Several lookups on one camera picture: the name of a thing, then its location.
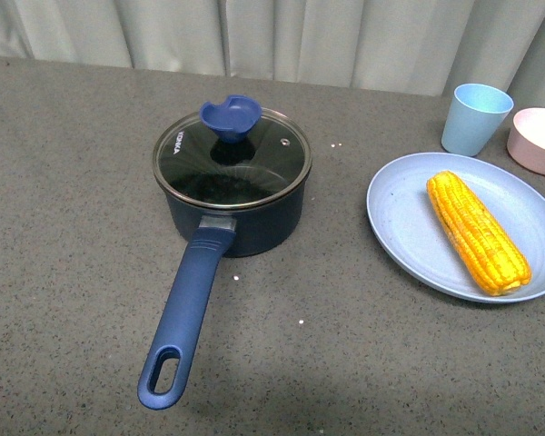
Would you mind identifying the glass lid blue knob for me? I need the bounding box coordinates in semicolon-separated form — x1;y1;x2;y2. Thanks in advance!
153;94;312;210

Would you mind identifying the yellow corn cob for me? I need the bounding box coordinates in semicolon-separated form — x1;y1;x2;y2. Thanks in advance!
426;170;532;297

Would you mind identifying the dark blue saucepan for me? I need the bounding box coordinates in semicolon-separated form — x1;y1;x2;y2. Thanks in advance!
137;108;313;411

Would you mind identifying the light blue plate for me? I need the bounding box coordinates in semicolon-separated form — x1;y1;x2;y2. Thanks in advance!
366;153;545;303

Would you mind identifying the grey-white curtain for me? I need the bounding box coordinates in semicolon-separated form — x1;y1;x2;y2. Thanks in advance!
0;1;545;106

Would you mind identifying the light blue cup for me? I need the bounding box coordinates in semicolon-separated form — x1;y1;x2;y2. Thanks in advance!
441;84;514;157

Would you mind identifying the pink bowl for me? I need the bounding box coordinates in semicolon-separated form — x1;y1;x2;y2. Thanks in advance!
507;107;545;175

